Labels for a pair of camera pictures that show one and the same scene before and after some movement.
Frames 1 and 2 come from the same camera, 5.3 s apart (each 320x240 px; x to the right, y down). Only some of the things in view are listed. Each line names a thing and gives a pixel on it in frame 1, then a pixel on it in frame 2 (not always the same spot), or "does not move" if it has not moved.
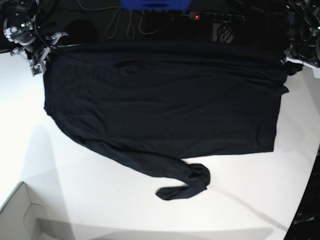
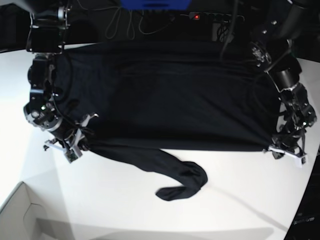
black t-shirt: (157, 104) does not move
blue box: (155, 5) does not move
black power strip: (215, 16) does not move
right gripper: (308, 55) to (292, 145)
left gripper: (37, 54) to (73, 140)
